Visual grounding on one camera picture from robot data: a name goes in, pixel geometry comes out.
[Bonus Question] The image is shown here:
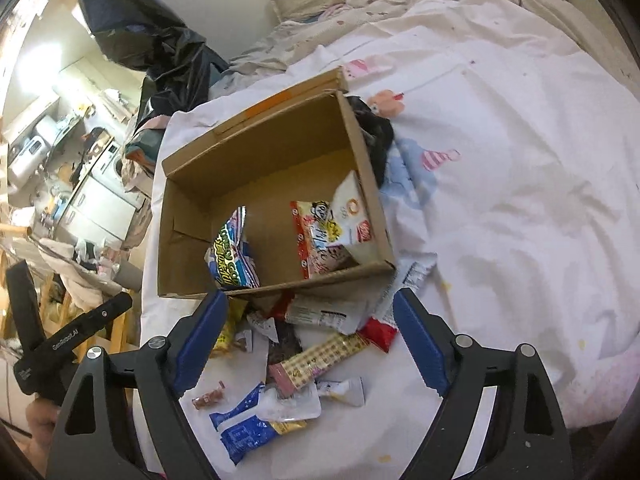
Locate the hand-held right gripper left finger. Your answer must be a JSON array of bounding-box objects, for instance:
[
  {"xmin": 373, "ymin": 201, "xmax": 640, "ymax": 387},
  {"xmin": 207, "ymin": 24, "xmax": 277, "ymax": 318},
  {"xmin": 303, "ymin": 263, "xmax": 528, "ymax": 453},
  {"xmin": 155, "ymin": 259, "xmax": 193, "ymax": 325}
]
[{"xmin": 47, "ymin": 289, "xmax": 229, "ymax": 480}]

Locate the white printed bed sheet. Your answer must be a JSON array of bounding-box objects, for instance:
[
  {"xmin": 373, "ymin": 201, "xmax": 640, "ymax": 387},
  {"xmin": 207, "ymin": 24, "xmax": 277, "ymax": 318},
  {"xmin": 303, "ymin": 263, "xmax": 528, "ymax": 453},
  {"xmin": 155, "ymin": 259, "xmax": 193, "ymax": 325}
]
[{"xmin": 135, "ymin": 0, "xmax": 640, "ymax": 480}]

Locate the small white blue packet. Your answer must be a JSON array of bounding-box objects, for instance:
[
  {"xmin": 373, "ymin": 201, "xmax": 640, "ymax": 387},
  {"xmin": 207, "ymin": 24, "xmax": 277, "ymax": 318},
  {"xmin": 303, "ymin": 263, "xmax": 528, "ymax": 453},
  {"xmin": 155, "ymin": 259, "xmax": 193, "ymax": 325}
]
[{"xmin": 316, "ymin": 376, "xmax": 367, "ymax": 407}]

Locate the floral crumpled quilt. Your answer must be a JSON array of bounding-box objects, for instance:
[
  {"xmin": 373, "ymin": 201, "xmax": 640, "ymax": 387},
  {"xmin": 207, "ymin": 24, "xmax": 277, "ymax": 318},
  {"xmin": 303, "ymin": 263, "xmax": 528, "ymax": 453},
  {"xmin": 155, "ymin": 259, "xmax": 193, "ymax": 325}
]
[{"xmin": 229, "ymin": 0, "xmax": 591, "ymax": 92}]

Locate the large black trash bag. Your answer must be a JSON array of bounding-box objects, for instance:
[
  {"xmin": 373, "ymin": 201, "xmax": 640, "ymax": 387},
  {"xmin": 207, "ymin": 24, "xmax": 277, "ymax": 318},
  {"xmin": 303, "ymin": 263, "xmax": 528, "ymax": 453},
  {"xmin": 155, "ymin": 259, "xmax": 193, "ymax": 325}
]
[{"xmin": 70, "ymin": 0, "xmax": 232, "ymax": 128}]

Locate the white towel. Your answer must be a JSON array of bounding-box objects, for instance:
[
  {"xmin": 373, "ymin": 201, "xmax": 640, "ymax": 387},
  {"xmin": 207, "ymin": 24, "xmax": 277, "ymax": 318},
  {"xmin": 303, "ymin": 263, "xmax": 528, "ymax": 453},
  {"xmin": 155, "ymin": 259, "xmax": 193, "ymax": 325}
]
[{"xmin": 39, "ymin": 236, "xmax": 124, "ymax": 307}]

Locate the small grey white packet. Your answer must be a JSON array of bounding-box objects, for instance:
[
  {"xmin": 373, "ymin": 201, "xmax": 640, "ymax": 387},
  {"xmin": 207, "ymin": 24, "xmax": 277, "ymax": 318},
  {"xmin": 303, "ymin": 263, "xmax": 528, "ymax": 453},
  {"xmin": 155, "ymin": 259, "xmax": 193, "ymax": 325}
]
[{"xmin": 246, "ymin": 311, "xmax": 279, "ymax": 344}]

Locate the clear white pouch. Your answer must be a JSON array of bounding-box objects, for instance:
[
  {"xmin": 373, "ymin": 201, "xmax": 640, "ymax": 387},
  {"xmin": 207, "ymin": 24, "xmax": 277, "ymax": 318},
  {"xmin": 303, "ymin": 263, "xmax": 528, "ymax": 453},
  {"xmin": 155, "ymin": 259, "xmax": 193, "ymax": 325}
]
[{"xmin": 256, "ymin": 384, "xmax": 322, "ymax": 424}]

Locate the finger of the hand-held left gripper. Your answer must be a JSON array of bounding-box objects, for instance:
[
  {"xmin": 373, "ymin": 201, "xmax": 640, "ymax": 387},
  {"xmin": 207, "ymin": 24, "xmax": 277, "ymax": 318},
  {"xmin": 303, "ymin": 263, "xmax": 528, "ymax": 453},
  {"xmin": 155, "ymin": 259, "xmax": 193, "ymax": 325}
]
[
  {"xmin": 6, "ymin": 259, "xmax": 49, "ymax": 357},
  {"xmin": 47, "ymin": 291, "xmax": 134, "ymax": 357}
]

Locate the pink yellow wafer bar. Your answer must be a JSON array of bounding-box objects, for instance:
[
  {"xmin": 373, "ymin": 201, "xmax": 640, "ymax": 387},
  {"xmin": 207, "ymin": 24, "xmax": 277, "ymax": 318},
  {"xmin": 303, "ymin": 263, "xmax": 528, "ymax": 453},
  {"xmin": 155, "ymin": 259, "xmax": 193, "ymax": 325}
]
[{"xmin": 267, "ymin": 332, "xmax": 369, "ymax": 399}]

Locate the white bar with red end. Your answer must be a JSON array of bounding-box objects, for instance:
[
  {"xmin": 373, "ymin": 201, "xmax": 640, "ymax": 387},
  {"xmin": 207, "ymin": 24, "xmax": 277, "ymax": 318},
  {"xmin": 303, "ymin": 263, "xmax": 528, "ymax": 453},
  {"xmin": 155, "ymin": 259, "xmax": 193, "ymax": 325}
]
[
  {"xmin": 271, "ymin": 292, "xmax": 372, "ymax": 337},
  {"xmin": 356, "ymin": 259, "xmax": 437, "ymax": 354}
]

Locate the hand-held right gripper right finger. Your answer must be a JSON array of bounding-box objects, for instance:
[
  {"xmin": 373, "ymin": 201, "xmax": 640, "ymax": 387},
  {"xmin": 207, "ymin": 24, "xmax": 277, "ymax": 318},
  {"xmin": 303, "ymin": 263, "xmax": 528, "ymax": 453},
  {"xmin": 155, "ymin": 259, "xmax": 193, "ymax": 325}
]
[{"xmin": 391, "ymin": 287, "xmax": 576, "ymax": 480}]

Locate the small black plastic bag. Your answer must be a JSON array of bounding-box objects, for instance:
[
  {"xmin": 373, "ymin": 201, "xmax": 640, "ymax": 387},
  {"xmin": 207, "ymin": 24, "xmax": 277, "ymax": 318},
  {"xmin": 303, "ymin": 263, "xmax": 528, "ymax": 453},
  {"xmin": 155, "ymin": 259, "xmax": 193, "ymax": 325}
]
[{"xmin": 347, "ymin": 95, "xmax": 397, "ymax": 187}]

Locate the white kitchen cabinet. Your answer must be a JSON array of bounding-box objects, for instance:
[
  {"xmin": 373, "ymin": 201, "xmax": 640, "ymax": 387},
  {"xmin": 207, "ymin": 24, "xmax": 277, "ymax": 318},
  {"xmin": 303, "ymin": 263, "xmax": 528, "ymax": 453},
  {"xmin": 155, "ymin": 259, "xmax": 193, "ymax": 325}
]
[{"xmin": 50, "ymin": 160, "xmax": 147, "ymax": 252}]

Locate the brown cardboard box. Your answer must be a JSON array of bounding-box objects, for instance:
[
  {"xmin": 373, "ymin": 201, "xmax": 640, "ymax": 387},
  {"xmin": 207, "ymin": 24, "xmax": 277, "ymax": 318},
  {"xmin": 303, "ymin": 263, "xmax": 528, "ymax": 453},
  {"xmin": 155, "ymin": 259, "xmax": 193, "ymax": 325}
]
[{"xmin": 156, "ymin": 67, "xmax": 399, "ymax": 301}]

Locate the white kitchen appliance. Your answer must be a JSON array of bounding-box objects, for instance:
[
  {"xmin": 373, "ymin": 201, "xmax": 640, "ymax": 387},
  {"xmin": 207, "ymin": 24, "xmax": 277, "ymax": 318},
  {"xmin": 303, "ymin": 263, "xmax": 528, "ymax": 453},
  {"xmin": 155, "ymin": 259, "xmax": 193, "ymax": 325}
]
[{"xmin": 6, "ymin": 114, "xmax": 57, "ymax": 187}]

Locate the blue white pouch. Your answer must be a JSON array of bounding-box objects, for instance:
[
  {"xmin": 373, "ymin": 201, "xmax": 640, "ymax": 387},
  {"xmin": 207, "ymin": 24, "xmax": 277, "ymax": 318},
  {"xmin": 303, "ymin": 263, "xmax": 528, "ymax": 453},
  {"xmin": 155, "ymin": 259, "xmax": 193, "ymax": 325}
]
[{"xmin": 209, "ymin": 382, "xmax": 267, "ymax": 432}]

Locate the blue yellow snack packet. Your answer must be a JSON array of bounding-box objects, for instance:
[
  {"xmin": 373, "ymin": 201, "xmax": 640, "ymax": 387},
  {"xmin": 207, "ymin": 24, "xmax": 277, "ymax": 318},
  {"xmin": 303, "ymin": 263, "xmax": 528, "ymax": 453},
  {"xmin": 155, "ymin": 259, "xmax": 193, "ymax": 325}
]
[{"xmin": 219, "ymin": 416, "xmax": 309, "ymax": 467}]

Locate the small brown candy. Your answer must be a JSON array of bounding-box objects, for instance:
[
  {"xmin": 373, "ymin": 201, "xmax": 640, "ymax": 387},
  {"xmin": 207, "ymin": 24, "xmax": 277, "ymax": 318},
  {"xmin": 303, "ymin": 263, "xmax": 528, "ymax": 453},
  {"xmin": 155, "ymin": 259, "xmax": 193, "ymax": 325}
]
[{"xmin": 192, "ymin": 381, "xmax": 227, "ymax": 412}]

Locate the red white cartoon snack packet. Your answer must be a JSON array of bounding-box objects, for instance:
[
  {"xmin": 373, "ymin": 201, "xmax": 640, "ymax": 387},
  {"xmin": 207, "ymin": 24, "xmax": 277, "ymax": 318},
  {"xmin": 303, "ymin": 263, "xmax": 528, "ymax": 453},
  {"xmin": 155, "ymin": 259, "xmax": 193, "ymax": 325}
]
[{"xmin": 290, "ymin": 200, "xmax": 357, "ymax": 281}]

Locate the white snack packet with ring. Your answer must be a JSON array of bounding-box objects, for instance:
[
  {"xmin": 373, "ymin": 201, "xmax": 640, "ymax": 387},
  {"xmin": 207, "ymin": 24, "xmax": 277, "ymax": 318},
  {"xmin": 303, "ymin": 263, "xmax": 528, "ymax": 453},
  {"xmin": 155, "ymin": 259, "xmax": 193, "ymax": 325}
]
[{"xmin": 329, "ymin": 170, "xmax": 377, "ymax": 250}]

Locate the colourful patterned cloth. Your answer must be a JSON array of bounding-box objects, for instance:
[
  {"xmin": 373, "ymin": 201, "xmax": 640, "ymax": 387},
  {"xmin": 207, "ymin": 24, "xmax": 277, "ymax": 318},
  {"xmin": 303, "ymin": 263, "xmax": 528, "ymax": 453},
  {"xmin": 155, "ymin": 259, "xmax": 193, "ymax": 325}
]
[{"xmin": 124, "ymin": 114, "xmax": 167, "ymax": 197}]

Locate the blue green snack packet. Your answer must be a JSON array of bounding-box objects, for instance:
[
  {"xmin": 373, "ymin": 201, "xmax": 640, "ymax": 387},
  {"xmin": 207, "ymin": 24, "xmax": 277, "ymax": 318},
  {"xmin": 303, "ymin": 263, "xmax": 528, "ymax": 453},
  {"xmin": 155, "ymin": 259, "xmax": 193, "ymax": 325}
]
[{"xmin": 204, "ymin": 206, "xmax": 262, "ymax": 291}]

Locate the dark brown snack packet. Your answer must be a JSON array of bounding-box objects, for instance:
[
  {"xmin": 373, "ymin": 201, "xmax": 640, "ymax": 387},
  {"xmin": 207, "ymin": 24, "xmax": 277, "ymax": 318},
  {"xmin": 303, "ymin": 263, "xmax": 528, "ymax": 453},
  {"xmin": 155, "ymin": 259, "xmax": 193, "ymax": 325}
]
[{"xmin": 266, "ymin": 319, "xmax": 304, "ymax": 367}]

